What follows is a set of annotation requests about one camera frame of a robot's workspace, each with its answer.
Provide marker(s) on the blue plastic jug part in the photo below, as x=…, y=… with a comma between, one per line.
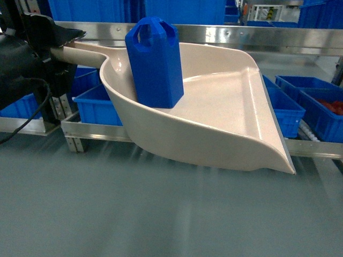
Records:
x=154, y=54

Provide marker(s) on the blue bin with red parts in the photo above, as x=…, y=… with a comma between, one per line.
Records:
x=322, y=102

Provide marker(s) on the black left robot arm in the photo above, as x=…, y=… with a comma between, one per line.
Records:
x=14, y=47

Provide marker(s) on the beige plastic dustpan tray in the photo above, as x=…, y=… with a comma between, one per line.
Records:
x=223, y=120

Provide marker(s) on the blue bin right front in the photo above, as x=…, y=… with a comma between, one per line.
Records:
x=288, y=113

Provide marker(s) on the blue bin left front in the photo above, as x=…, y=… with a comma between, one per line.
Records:
x=95, y=107

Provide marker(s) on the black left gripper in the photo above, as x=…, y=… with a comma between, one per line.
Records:
x=43, y=33

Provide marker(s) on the steel shelf rack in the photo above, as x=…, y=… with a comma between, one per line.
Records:
x=223, y=118

